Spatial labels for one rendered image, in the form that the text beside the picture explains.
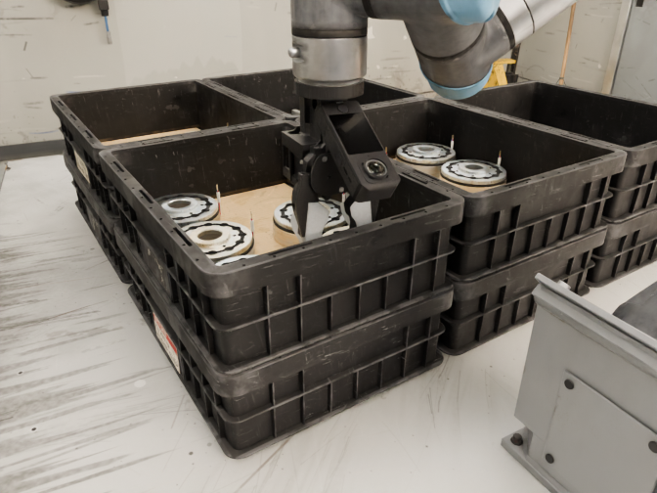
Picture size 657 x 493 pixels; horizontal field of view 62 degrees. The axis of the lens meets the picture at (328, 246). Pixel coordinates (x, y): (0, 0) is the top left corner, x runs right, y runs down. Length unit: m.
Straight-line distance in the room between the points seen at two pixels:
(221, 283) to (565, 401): 0.32
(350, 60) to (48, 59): 3.53
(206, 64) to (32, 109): 1.15
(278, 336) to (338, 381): 0.11
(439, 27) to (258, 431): 0.43
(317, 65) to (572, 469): 0.44
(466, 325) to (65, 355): 0.52
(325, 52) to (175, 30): 3.51
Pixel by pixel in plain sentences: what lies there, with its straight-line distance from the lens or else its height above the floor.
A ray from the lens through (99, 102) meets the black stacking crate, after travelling 1.20.
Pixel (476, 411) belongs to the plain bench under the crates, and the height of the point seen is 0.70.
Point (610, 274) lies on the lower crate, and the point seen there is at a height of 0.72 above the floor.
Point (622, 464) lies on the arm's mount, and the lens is 0.54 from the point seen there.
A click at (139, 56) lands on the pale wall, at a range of 4.02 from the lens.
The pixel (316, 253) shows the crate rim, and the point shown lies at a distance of 0.50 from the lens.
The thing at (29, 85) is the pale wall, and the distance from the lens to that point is 4.04.
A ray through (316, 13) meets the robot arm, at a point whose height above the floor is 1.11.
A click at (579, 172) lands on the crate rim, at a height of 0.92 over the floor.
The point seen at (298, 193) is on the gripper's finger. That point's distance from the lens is 0.57.
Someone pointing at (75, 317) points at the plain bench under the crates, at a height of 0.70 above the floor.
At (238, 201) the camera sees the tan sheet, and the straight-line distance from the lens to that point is 0.85.
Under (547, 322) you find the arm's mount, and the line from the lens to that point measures 0.53.
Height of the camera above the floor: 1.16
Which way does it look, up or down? 28 degrees down
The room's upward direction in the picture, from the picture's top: straight up
